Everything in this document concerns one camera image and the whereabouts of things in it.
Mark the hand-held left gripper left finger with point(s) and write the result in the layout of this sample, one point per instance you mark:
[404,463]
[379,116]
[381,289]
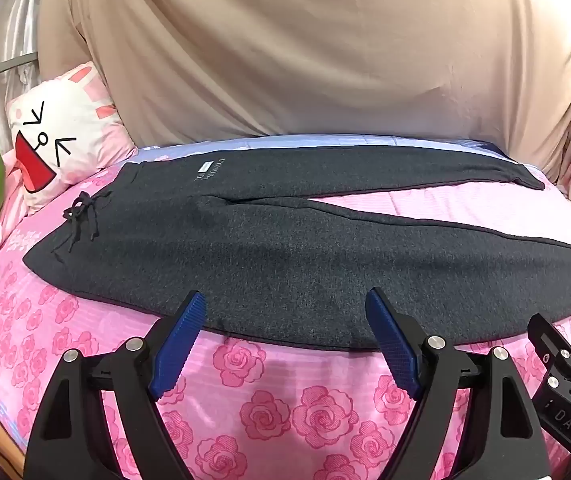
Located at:
[178,345]

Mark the pink rose print bedsheet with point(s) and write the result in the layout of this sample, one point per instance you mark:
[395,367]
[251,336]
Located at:
[285,410]

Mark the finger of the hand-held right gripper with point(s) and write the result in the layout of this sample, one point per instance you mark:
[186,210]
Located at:
[568,400]

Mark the beige draped cloth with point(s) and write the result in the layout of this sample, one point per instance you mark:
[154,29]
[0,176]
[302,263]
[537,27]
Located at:
[290,45]

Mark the white rabbit face pillow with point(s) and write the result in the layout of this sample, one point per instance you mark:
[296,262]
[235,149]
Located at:
[72,130]

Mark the dark grey pants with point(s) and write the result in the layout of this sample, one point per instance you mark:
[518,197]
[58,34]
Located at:
[265,270]

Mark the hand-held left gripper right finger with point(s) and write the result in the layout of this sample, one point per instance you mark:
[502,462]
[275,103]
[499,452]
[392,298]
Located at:
[393,345]

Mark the grey metal rail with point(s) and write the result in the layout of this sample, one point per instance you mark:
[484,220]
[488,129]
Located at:
[0,67]

